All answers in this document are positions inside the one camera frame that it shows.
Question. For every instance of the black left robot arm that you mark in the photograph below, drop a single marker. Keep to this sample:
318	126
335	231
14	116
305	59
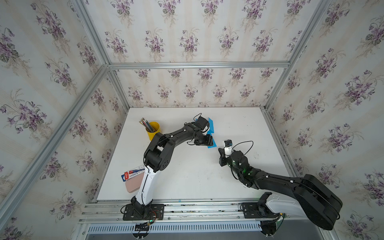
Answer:
159	153

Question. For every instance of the yellow pen cup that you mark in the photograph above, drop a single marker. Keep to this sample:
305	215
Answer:
157	128

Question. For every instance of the blue paper sheet front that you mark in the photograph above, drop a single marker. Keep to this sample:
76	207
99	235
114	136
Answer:
212	143

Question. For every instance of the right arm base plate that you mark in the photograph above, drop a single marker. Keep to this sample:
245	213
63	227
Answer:
257	211

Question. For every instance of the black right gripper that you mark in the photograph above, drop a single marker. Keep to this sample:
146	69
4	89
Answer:
222	157

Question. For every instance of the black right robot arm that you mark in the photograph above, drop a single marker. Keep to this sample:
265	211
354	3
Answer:
320	205

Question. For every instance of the aluminium rail frame front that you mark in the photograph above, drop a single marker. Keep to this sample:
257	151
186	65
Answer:
112	217

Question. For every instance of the white pen box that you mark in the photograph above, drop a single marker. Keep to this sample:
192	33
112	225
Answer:
132	173

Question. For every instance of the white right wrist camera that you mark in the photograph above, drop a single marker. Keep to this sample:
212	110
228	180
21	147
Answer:
228	146

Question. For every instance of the pink pencil case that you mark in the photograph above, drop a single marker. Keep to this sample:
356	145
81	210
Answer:
133	184

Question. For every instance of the blue paper sheet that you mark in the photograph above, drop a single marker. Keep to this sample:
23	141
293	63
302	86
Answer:
211	127
212	143

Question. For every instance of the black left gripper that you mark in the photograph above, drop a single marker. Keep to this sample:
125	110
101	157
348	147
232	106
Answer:
208	142

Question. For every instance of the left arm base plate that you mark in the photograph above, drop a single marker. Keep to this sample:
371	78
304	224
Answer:
143	212

